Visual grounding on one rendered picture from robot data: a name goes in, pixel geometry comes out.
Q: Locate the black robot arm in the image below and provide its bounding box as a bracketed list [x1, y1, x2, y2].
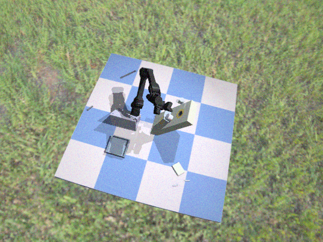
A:
[130, 67, 163, 117]

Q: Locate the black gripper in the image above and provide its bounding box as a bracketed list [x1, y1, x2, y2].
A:
[158, 101, 173, 112]

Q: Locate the grey service panel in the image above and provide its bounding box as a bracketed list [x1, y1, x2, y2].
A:
[150, 100, 198, 135]

